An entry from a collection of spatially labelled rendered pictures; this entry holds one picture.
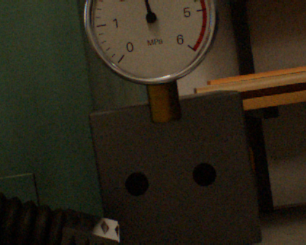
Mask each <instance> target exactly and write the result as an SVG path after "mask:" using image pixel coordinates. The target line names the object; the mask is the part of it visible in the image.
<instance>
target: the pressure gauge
mask: <svg viewBox="0 0 306 245"><path fill-rule="evenodd" d="M148 2H149V6H150V9H151V11H152V12H154V13H155V14H156V21H155V22H154V23H148V22H147V21H146V14H147V13H148V12H147V10H146V5H145V1H144V0H86V1H85V9H84V26H85V33H86V36H87V40H88V43H89V45H90V47H91V48H92V51H93V53H94V54H95V56H96V58H97V59H98V60H99V61H100V62H101V63H102V64H103V66H104V67H105V68H107V69H108V70H109V71H110V72H112V73H113V74H115V75H116V76H118V77H120V78H121V79H124V80H127V81H128V82H132V83H135V84H139V85H145V86H146V92H147V96H148V103H149V109H150V116H151V120H152V121H153V123H164V122H168V121H174V120H179V119H181V117H182V114H181V104H180V100H179V91H178V87H177V80H178V79H181V78H182V77H185V76H187V75H188V74H190V72H192V71H194V70H195V69H196V68H197V67H198V66H199V65H200V64H201V63H202V62H203V60H205V58H206V56H207V55H208V54H209V52H210V50H211V48H212V47H213V43H214V42H215V39H216V34H217V32H218V25H219V8H218V2H217V0H148Z"/></svg>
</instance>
